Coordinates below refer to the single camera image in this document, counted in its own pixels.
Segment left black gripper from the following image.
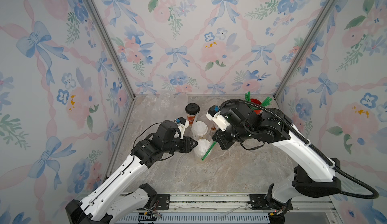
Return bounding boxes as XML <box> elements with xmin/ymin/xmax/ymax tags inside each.
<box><xmin>164</xmin><ymin>135</ymin><xmax>199</xmax><ymax>153</ymax></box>

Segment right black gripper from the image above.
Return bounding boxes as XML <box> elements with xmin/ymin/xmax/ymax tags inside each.
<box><xmin>209</xmin><ymin>124</ymin><xmax>254</xmax><ymax>148</ymax></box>

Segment clear plastic carrier bag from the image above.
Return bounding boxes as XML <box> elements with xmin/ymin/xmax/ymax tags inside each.
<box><xmin>189</xmin><ymin>121</ymin><xmax>213</xmax><ymax>163</ymax></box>

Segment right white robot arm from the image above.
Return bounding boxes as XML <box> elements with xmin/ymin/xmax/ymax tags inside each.
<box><xmin>206</xmin><ymin>99</ymin><xmax>342</xmax><ymax>211</ymax></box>

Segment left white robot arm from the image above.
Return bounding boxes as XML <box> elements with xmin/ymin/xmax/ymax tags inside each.
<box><xmin>66</xmin><ymin>117</ymin><xmax>198</xmax><ymax>224</ymax></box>

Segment spare clear plastic bags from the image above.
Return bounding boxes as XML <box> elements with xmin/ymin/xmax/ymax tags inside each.
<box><xmin>134</xmin><ymin>92</ymin><xmax>188</xmax><ymax>118</ymax></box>

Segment red cup black lid left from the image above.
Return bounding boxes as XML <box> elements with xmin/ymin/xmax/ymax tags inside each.
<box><xmin>185</xmin><ymin>103</ymin><xmax>200</xmax><ymax>126</ymax></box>

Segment red straw holder cup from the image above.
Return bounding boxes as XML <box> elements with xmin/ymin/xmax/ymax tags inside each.
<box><xmin>250</xmin><ymin>99</ymin><xmax>262</xmax><ymax>114</ymax></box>

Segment green wrapped straws bundle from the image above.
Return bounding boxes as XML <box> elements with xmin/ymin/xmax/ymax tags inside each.
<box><xmin>244</xmin><ymin>92</ymin><xmax>273</xmax><ymax>107</ymax></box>

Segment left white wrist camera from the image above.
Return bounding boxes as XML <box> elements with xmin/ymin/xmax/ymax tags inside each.
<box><xmin>174</xmin><ymin>117</ymin><xmax>189</xmax><ymax>139</ymax></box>

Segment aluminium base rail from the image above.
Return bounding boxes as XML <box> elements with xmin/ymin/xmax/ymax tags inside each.
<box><xmin>120</xmin><ymin>192</ymin><xmax>336</xmax><ymax>224</ymax></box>

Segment black corrugated cable conduit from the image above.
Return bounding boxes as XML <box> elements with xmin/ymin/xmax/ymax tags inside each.
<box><xmin>220</xmin><ymin>99</ymin><xmax>380</xmax><ymax>199</ymax></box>

